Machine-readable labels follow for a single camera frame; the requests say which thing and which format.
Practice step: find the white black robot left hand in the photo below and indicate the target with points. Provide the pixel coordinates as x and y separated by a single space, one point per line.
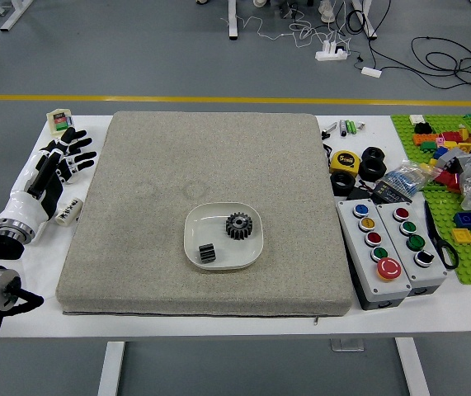
22 206

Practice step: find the small black gear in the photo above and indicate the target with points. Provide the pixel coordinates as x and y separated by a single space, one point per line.
207 253

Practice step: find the large black gear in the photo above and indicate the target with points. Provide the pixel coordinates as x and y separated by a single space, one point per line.
238 226

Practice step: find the grey five-button control box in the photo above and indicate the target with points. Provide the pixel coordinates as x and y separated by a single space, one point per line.
373 272

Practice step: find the grey four-button control box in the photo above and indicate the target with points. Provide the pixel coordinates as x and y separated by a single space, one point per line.
433 272

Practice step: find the white cylinder with black writing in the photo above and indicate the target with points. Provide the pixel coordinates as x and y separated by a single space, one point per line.
69 211

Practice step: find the thin white paper sheet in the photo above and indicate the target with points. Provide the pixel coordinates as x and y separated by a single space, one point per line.
43 268

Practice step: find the white table leg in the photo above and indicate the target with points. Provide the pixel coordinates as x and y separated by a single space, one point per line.
110 367
412 367

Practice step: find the white square dish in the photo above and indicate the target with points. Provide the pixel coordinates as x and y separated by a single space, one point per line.
206 224

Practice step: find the grey-brown cushion mat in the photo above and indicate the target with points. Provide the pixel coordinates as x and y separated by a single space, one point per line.
218 156

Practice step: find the silver black clip tool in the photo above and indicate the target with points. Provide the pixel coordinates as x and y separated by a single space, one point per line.
329 130

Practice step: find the black rubber tyre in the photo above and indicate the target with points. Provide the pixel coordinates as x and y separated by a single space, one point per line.
373 170
373 152
342 183

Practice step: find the yellow tape measure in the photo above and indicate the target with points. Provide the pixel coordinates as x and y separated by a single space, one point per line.
343 161

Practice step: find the green battery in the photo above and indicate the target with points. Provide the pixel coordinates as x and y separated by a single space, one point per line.
348 126
354 127

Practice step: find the white power strip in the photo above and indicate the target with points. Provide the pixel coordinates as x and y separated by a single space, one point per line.
331 53

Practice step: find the black display module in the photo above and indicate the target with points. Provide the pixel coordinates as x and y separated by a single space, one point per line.
392 193

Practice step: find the white power adapter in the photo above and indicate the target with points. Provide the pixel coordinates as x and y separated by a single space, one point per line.
371 72

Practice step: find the clear bag of blue parts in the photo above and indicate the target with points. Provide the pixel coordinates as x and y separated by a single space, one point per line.
404 177

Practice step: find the white building brick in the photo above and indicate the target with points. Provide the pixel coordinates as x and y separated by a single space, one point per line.
417 119

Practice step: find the black building brick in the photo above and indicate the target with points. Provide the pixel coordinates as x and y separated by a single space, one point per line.
422 128

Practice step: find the orange-red building brick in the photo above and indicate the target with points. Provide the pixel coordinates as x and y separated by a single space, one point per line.
425 138

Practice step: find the black scissors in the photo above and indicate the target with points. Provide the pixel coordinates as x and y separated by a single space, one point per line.
435 235

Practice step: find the green building baseplate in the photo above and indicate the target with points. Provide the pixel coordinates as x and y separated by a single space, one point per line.
437 206

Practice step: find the large red building brick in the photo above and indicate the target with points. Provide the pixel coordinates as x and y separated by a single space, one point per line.
446 180

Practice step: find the blue square building brick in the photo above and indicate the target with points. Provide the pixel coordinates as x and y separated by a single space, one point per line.
464 220

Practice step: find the cream switch box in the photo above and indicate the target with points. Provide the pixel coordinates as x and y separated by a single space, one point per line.
59 120

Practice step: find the grey table bracket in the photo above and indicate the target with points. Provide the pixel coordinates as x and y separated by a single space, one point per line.
346 344

